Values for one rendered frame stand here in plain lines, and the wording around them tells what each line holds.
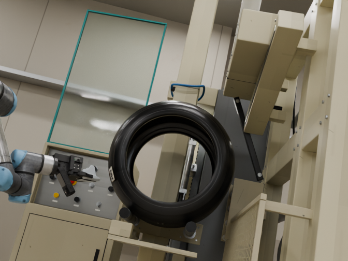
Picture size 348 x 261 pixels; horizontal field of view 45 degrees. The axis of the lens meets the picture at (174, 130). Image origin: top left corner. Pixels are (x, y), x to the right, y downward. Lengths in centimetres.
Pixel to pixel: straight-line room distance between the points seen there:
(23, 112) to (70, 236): 378
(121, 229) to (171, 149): 60
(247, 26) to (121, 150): 74
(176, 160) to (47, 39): 456
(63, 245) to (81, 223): 15
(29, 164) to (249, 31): 99
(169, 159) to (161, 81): 406
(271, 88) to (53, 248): 148
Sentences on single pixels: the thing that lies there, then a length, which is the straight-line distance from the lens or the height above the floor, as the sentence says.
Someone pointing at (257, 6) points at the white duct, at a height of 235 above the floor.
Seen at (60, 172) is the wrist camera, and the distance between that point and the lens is 170.
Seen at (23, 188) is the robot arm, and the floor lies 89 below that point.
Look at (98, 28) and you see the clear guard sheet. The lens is 293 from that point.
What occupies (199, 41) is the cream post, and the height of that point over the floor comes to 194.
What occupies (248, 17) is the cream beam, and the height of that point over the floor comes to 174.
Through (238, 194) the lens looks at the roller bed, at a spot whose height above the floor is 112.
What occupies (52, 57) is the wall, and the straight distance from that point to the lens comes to 636.
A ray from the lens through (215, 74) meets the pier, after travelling 613.
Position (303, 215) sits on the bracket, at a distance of 133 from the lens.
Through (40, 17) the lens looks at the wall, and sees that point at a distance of 667.
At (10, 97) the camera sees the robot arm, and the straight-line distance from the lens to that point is 180.
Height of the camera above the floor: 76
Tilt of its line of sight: 17 degrees up
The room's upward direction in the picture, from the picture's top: 12 degrees clockwise
